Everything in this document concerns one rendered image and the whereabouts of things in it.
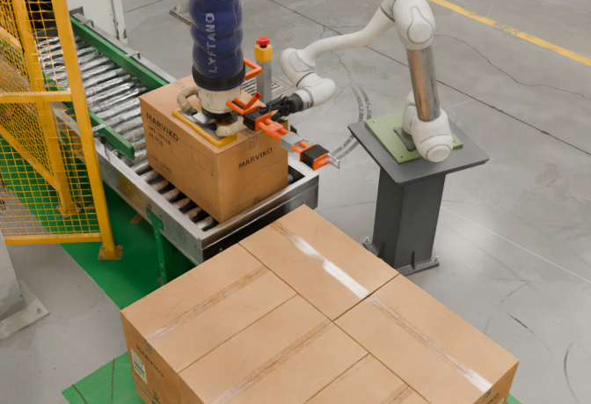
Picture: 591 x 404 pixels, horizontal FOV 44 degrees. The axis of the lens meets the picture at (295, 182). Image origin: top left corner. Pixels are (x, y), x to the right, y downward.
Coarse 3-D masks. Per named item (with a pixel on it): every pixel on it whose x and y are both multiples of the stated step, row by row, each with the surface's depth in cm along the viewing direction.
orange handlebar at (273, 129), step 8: (248, 64) 333; (256, 64) 331; (248, 72) 325; (256, 72) 326; (232, 104) 305; (240, 104) 306; (240, 112) 301; (264, 128) 292; (272, 128) 291; (280, 128) 291; (272, 136) 290; (280, 136) 287; (304, 144) 283
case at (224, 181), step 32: (160, 96) 335; (192, 96) 336; (160, 128) 332; (160, 160) 347; (192, 160) 321; (224, 160) 306; (256, 160) 321; (192, 192) 335; (224, 192) 316; (256, 192) 332
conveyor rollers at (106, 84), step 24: (24, 72) 431; (48, 72) 431; (96, 72) 432; (120, 72) 433; (96, 96) 409; (120, 96) 410; (120, 120) 393; (144, 144) 376; (144, 168) 360; (168, 192) 344; (192, 216) 332
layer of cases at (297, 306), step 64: (256, 256) 312; (320, 256) 312; (128, 320) 283; (192, 320) 283; (256, 320) 284; (320, 320) 284; (384, 320) 284; (448, 320) 285; (192, 384) 260; (256, 384) 261; (320, 384) 261; (384, 384) 261; (448, 384) 262
